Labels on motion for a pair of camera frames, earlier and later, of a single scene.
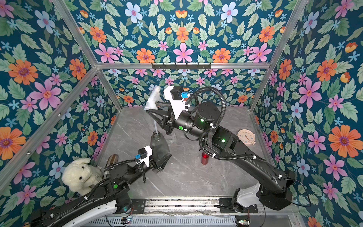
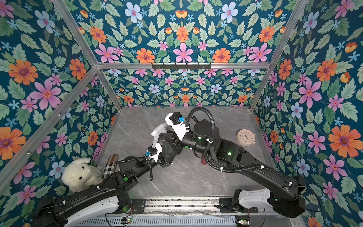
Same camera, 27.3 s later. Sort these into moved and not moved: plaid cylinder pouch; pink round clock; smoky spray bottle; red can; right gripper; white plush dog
Moved: right gripper; smoky spray bottle
Not moved: red can; white plush dog; pink round clock; plaid cylinder pouch
